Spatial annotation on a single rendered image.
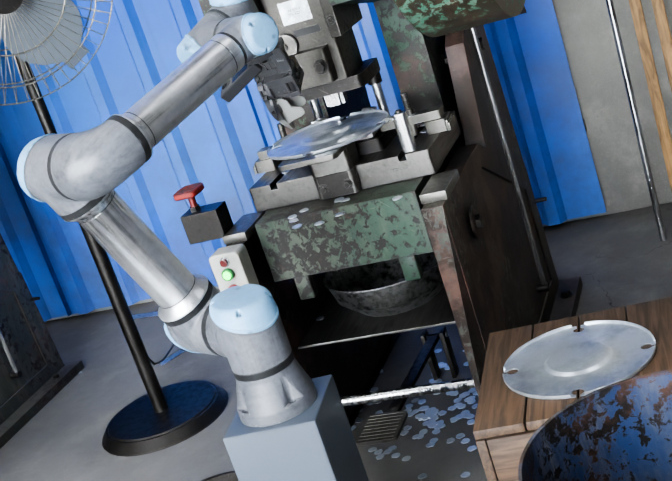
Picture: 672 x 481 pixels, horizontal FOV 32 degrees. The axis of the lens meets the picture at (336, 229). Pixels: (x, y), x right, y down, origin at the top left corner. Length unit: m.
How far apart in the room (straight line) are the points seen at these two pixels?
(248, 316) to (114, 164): 0.37
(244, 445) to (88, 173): 0.58
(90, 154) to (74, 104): 2.44
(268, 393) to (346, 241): 0.59
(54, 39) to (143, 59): 1.04
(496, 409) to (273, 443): 0.41
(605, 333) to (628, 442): 0.46
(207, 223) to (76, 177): 0.77
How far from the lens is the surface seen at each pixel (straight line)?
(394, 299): 2.71
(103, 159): 1.92
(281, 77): 2.34
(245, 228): 2.65
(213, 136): 4.15
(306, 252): 2.62
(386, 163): 2.59
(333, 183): 2.61
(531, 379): 2.21
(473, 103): 2.89
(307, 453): 2.12
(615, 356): 2.21
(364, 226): 2.56
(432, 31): 2.46
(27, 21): 3.12
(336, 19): 2.56
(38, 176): 2.01
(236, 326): 2.06
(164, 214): 4.34
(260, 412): 2.12
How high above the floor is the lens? 1.34
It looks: 17 degrees down
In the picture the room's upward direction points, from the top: 18 degrees counter-clockwise
